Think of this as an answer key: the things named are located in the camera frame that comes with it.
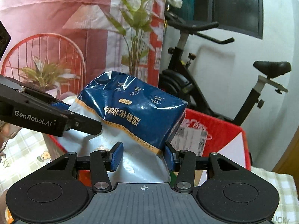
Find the blue cotton pad packet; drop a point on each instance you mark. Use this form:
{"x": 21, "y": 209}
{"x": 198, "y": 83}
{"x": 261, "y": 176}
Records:
{"x": 137, "y": 112}

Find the dark window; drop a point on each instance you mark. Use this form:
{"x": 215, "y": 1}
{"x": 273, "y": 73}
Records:
{"x": 233, "y": 2}

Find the silver white plastic bag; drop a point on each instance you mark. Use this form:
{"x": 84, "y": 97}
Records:
{"x": 140, "y": 168}

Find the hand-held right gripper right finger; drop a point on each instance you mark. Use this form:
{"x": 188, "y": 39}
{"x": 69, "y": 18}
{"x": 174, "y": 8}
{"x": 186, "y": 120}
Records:
{"x": 169, "y": 159}

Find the checked floral tablecloth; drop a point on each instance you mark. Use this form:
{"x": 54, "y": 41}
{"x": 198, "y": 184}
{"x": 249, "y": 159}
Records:
{"x": 21, "y": 149}

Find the red strawberry print cardboard box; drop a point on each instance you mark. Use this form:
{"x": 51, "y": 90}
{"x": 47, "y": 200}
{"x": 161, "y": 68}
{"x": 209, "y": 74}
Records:
{"x": 222, "y": 130}

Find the printed pink wall backdrop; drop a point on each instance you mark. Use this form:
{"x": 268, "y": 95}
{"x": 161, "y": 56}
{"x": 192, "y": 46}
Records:
{"x": 58, "y": 16}

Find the black exercise bike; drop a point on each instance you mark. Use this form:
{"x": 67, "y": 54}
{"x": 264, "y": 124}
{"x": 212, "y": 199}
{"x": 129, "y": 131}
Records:
{"x": 179, "y": 79}

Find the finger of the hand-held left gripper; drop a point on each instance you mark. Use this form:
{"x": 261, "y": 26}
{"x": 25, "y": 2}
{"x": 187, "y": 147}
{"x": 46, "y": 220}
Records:
{"x": 86, "y": 124}
{"x": 61, "y": 106}

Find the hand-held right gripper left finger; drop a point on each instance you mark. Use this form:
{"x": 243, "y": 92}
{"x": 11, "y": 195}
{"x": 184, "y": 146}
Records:
{"x": 116, "y": 156}

